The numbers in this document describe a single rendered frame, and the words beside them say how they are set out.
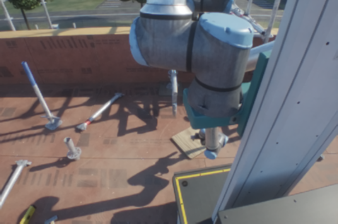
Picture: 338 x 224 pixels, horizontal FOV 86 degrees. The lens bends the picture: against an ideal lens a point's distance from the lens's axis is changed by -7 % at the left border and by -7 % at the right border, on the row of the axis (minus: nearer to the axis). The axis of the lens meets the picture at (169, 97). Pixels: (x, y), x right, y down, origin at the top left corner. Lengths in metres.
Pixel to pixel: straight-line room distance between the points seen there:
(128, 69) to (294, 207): 2.30
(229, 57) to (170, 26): 0.17
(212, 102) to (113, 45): 2.06
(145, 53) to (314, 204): 0.75
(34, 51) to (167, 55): 2.57
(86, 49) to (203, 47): 2.24
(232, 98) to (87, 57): 2.30
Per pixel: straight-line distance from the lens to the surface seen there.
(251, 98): 0.60
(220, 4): 0.83
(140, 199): 1.66
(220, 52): 0.52
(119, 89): 2.67
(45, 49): 2.91
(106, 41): 2.54
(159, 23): 0.54
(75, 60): 2.80
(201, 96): 0.60
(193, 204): 1.30
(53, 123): 2.42
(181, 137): 1.96
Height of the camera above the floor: 1.51
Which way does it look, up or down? 38 degrees down
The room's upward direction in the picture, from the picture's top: straight up
